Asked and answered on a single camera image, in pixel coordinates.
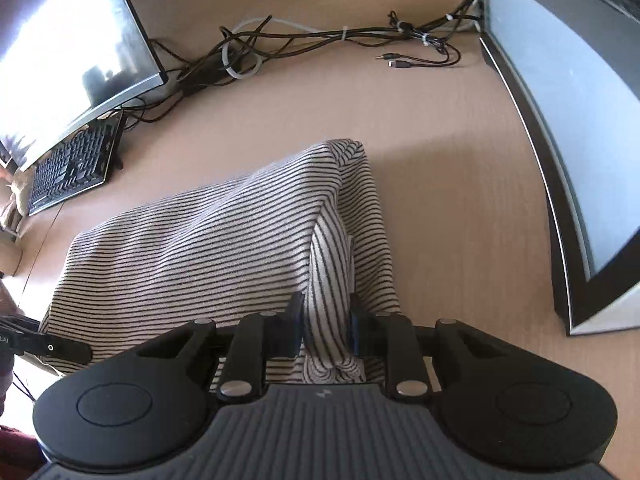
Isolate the grey-white looped cable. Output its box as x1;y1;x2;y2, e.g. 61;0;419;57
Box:
222;16;351;80

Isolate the curved black computer monitor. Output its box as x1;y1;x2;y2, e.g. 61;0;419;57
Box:
0;0;168;171

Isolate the small white figurine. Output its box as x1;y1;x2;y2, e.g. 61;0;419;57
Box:
5;169;32;211

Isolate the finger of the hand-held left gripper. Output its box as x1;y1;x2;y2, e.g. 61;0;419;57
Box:
20;332;93;363

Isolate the striped knit garment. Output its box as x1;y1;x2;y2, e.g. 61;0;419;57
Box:
39;138;403;386

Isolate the black mechanical keyboard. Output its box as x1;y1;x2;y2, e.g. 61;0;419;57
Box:
27;110;126;217

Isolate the black power adapter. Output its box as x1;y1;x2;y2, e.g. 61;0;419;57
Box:
179;55;236;97

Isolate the white computer case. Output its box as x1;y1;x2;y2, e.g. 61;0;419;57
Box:
457;0;640;336

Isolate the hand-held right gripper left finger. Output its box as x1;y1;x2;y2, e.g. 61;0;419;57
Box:
137;292;306;403

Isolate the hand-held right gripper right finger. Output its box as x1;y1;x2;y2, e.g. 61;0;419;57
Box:
350;294;506;402

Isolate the black USB cable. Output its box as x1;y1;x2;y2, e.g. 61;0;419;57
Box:
387;42;463;70

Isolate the black cable bundle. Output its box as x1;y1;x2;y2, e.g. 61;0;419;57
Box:
125;0;483;126

